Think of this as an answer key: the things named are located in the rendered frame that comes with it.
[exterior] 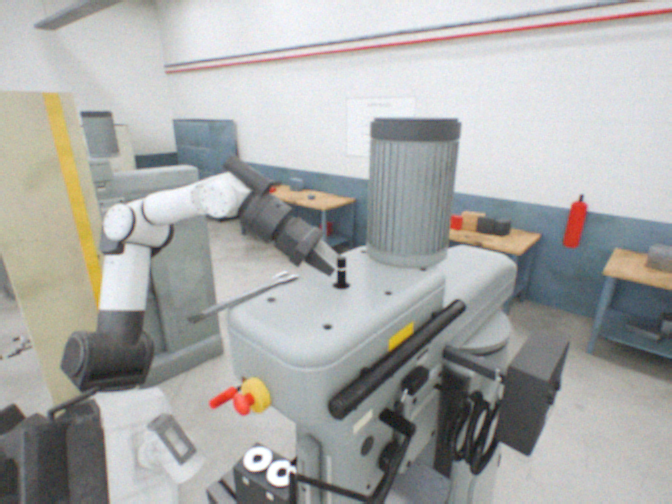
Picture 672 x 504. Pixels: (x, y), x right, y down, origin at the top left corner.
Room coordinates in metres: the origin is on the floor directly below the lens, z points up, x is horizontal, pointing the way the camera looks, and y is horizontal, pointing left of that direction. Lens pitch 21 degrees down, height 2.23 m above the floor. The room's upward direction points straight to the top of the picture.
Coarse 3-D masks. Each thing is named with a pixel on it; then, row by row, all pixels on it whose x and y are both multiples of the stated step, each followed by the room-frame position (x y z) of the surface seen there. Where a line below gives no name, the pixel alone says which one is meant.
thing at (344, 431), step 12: (420, 360) 0.73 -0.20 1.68; (396, 372) 0.65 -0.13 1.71; (408, 372) 0.69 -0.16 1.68; (384, 384) 0.62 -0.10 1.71; (396, 384) 0.66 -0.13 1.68; (372, 396) 0.59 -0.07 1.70; (384, 396) 0.62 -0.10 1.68; (396, 396) 0.66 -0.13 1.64; (360, 408) 0.56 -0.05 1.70; (372, 408) 0.59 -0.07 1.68; (384, 408) 0.63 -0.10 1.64; (336, 420) 0.55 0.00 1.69; (348, 420) 0.54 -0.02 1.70; (360, 420) 0.56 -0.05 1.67; (336, 432) 0.55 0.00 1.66; (348, 432) 0.54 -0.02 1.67
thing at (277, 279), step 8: (272, 280) 0.71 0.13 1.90; (280, 280) 0.71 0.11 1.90; (288, 280) 0.72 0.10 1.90; (256, 288) 0.67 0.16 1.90; (264, 288) 0.68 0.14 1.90; (240, 296) 0.64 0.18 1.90; (248, 296) 0.64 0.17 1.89; (216, 304) 0.61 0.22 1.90; (224, 304) 0.61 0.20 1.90; (232, 304) 0.62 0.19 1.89; (200, 312) 0.58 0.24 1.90; (208, 312) 0.58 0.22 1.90; (216, 312) 0.59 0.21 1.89; (192, 320) 0.56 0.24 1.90; (200, 320) 0.56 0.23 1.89
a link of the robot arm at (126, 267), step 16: (112, 208) 0.79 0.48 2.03; (128, 208) 0.78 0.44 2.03; (112, 224) 0.77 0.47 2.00; (128, 224) 0.76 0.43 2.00; (112, 240) 0.77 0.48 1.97; (112, 256) 0.76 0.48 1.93; (128, 256) 0.76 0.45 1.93; (144, 256) 0.79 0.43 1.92; (112, 272) 0.74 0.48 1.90; (128, 272) 0.75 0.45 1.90; (144, 272) 0.78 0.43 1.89; (112, 288) 0.73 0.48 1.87; (128, 288) 0.73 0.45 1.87; (144, 288) 0.76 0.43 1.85; (112, 304) 0.71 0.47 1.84; (128, 304) 0.72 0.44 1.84; (144, 304) 0.75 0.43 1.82
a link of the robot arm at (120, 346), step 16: (112, 320) 0.69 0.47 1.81; (128, 320) 0.71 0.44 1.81; (96, 336) 0.66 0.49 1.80; (112, 336) 0.68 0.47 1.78; (128, 336) 0.69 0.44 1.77; (96, 352) 0.63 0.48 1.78; (112, 352) 0.65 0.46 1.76; (128, 352) 0.68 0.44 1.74; (144, 352) 0.70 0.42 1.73; (96, 368) 0.63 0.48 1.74; (112, 368) 0.65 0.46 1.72; (128, 368) 0.68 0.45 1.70
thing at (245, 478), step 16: (256, 448) 0.96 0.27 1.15; (240, 464) 0.91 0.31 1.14; (256, 464) 0.90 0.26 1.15; (272, 464) 0.91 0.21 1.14; (288, 464) 0.90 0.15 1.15; (240, 480) 0.89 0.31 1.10; (256, 480) 0.86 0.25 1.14; (272, 480) 0.85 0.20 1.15; (240, 496) 0.89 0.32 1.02; (256, 496) 0.85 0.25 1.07; (272, 496) 0.82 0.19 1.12; (288, 496) 0.81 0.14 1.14
